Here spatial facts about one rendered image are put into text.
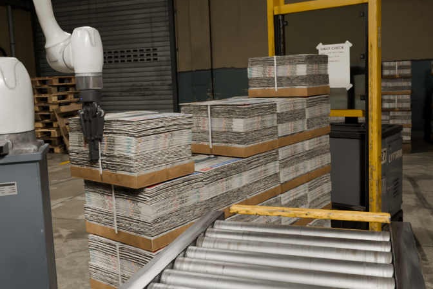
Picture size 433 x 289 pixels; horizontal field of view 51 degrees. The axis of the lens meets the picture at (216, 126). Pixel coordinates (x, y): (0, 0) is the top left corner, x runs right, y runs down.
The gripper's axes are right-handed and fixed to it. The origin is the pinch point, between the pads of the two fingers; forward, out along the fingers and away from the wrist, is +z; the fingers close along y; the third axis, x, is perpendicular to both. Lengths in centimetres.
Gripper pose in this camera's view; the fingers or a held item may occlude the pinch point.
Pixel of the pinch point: (94, 149)
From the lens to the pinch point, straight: 162.6
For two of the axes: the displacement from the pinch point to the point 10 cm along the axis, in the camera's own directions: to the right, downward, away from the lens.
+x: -6.2, 1.1, -7.8
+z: 0.4, 9.9, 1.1
